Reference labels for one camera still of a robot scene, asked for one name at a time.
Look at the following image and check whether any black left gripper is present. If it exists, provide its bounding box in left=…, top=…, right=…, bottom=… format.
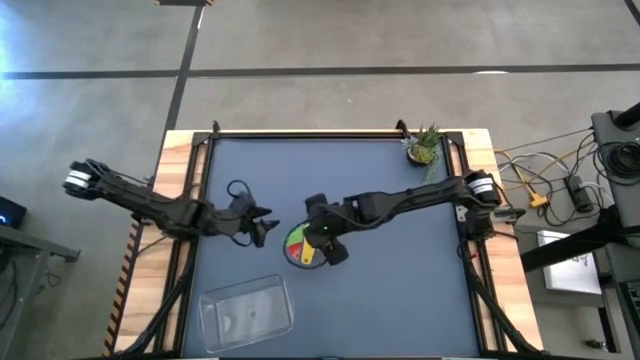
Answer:
left=223, top=204, right=282, bottom=249

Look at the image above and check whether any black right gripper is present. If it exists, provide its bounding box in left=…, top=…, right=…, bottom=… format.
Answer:
left=304, top=193, right=354, bottom=268

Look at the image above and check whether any green measuring cup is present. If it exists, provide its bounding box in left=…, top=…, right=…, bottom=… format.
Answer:
left=286, top=224, right=310, bottom=245

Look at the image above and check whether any purple measuring cup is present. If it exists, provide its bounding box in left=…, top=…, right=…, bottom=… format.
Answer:
left=283, top=222, right=329, bottom=270

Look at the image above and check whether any clear plastic basket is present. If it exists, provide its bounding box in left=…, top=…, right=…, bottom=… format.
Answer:
left=198, top=273, right=295, bottom=355

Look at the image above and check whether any potted succulent plant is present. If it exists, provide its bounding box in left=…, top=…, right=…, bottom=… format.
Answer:
left=399, top=123, right=444, bottom=184

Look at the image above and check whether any grey side desk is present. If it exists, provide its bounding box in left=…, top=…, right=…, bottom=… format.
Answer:
left=0, top=223, right=81, bottom=360

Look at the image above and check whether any white sheet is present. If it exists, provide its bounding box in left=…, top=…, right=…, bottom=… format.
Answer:
left=537, top=229, right=604, bottom=296

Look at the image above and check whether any black box with blue light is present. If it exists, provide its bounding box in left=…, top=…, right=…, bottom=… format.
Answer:
left=0, top=195, right=29, bottom=230

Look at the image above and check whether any black power strip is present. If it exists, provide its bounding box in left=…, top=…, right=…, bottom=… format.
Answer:
left=563, top=174, right=595, bottom=214

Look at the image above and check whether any grey equipment stand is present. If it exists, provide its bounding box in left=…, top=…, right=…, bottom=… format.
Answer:
left=519, top=102, right=640, bottom=360

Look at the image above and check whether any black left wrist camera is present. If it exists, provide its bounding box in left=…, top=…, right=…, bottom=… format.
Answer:
left=229, top=192, right=259, bottom=214

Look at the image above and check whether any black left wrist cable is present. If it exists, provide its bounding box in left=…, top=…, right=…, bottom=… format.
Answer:
left=226, top=178, right=252, bottom=200

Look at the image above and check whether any black aluminium table frame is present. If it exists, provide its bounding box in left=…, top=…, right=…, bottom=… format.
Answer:
left=102, top=129, right=547, bottom=359

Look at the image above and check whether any yellow floor cable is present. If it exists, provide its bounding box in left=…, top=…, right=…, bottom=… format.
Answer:
left=497, top=147, right=594, bottom=210

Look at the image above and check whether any coiled black cable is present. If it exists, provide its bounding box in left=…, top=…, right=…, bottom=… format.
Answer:
left=593, top=140, right=640, bottom=180

